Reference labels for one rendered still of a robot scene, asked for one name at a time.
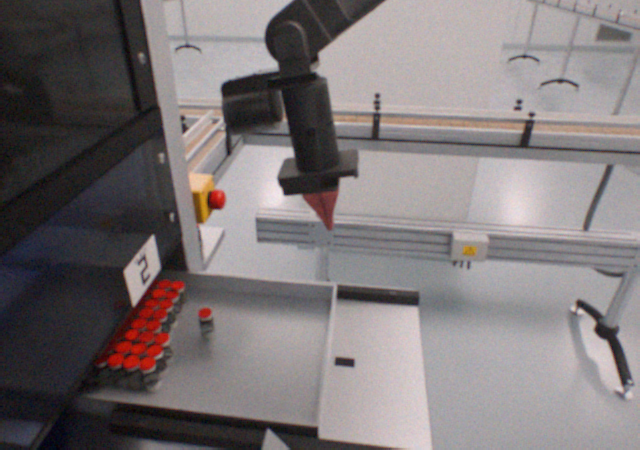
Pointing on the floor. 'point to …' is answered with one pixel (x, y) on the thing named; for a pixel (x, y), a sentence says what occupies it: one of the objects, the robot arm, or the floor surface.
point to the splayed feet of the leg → (610, 347)
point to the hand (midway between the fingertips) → (329, 223)
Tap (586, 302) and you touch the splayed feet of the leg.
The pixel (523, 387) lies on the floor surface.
